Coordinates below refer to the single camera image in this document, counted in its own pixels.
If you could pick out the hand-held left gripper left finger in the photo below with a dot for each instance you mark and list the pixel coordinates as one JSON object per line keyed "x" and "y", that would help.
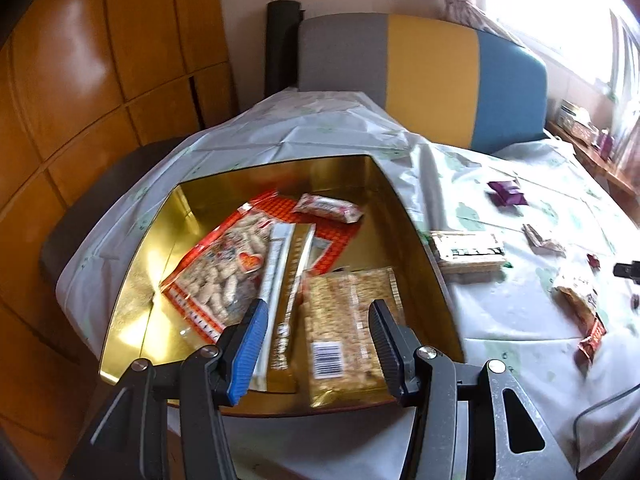
{"x": 247, "y": 355}

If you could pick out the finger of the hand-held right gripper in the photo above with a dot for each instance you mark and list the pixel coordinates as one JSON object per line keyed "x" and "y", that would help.
{"x": 629, "y": 270}

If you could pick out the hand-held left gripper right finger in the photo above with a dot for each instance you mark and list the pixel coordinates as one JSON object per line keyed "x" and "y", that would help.
{"x": 390, "y": 355}

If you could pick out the clear peanut brittle pack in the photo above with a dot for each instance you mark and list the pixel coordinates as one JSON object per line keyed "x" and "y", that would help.
{"x": 345, "y": 320}

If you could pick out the small beige snack packet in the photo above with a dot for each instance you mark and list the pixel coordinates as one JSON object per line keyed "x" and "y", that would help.
{"x": 575, "y": 292}

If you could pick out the long slim snack packet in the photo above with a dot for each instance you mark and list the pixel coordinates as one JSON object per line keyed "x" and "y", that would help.
{"x": 285, "y": 310}

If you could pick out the red peanut bag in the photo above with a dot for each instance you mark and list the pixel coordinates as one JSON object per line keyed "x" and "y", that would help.
{"x": 220, "y": 270}

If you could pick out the gold tin box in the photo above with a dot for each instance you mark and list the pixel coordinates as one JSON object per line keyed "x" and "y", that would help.
{"x": 150, "y": 280}

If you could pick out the cracker packet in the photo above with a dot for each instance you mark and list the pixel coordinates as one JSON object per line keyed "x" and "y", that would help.
{"x": 465, "y": 252}

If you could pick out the red snack bag white header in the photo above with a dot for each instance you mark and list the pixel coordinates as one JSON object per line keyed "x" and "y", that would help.
{"x": 330, "y": 232}

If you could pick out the red white snack bar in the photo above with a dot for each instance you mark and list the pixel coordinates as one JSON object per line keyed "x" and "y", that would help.
{"x": 327, "y": 207}

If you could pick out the tiny red candy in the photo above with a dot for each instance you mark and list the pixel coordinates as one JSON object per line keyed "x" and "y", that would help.
{"x": 593, "y": 261}

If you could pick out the small red candy packet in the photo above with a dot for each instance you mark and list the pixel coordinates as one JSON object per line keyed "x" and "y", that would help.
{"x": 592, "y": 340}

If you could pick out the clear crumpled wrapper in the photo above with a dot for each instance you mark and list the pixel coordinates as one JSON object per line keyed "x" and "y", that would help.
{"x": 542, "y": 245}

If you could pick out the wooden side shelf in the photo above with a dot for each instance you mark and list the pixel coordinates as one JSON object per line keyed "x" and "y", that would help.
{"x": 615, "y": 175}

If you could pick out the white green-print tablecloth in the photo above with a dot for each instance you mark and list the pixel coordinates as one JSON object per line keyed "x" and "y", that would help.
{"x": 500, "y": 310}

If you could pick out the purple candy wrapper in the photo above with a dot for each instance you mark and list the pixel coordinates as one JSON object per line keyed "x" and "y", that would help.
{"x": 507, "y": 194}

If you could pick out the patterned tissue box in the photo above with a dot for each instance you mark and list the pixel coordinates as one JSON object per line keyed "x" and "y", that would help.
{"x": 580, "y": 125}

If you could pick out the window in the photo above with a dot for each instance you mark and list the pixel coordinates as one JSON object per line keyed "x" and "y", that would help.
{"x": 550, "y": 10}

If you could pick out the grey yellow blue chair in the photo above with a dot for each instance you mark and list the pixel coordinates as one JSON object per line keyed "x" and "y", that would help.
{"x": 425, "y": 75}

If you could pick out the black rolled mat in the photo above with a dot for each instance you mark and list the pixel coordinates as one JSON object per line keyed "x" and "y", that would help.
{"x": 280, "y": 45}

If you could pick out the wooden wardrobe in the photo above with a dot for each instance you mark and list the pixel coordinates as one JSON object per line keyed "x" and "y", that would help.
{"x": 75, "y": 85}

